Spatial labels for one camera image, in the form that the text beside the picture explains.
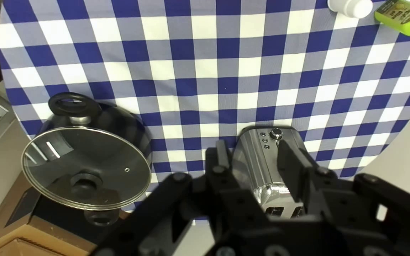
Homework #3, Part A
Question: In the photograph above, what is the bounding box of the brown box with black band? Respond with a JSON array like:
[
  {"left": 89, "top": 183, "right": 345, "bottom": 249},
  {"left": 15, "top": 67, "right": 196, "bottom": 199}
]
[{"left": 0, "top": 173, "right": 137, "bottom": 256}]

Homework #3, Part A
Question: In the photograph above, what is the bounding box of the glass pot lid black knob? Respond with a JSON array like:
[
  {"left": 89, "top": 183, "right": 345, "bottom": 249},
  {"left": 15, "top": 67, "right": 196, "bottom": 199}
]
[{"left": 19, "top": 125, "right": 153, "bottom": 213}]

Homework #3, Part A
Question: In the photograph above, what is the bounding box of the black cooking pot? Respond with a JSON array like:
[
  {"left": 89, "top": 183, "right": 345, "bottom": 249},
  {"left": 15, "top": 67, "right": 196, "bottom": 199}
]
[{"left": 32, "top": 91, "right": 155, "bottom": 227}]

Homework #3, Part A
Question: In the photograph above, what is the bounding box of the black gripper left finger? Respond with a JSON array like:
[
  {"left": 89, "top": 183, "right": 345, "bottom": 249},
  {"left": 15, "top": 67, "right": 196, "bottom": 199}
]
[{"left": 203, "top": 139, "right": 263, "bottom": 225}]

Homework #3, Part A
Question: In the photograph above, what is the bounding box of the green plastic bottle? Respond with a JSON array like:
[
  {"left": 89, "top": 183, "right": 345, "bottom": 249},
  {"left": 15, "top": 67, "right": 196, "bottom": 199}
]
[{"left": 372, "top": 0, "right": 410, "bottom": 38}]

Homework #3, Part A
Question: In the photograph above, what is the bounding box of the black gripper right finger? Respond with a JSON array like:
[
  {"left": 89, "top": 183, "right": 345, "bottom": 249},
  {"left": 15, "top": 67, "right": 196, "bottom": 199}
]
[{"left": 276, "top": 136, "right": 340, "bottom": 225}]

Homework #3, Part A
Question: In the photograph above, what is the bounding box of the blue white checkered tablecloth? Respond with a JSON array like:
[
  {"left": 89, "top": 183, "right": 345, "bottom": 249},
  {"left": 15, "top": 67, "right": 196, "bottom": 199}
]
[{"left": 0, "top": 0, "right": 410, "bottom": 189}]

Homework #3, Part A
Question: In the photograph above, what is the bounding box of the silver metal toaster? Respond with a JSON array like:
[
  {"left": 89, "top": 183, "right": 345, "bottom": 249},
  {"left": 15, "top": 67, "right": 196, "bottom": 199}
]
[{"left": 230, "top": 124, "right": 311, "bottom": 220}]

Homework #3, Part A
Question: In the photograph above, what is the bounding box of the small white plastic bottle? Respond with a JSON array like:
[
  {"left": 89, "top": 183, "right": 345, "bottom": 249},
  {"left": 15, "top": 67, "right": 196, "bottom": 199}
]
[{"left": 325, "top": 0, "right": 374, "bottom": 20}]

